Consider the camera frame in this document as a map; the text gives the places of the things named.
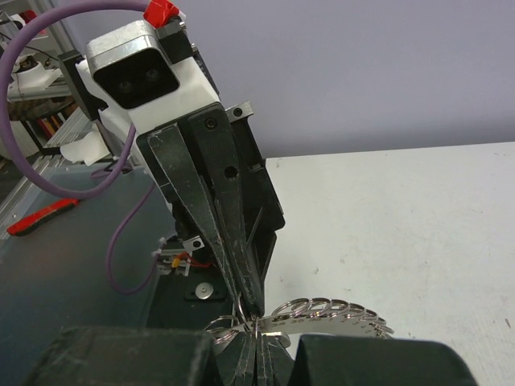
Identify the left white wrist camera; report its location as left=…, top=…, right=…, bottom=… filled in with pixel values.
left=85, top=1, right=220, bottom=133

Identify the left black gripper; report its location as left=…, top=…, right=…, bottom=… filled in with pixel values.
left=136, top=103, right=285, bottom=316

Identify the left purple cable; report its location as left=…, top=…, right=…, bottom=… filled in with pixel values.
left=0, top=0, right=166, bottom=295

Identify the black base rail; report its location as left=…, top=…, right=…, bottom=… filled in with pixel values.
left=146, top=240, right=250, bottom=331

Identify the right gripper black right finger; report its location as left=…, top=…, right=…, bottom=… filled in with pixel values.
left=255, top=333, right=478, bottom=386

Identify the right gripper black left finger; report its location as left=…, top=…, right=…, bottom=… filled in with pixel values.
left=23, top=326, right=256, bottom=385

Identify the red black hand tool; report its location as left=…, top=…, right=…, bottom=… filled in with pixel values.
left=6, top=199, right=80, bottom=237

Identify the metal band with key rings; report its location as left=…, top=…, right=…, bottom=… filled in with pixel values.
left=204, top=298, right=394, bottom=344

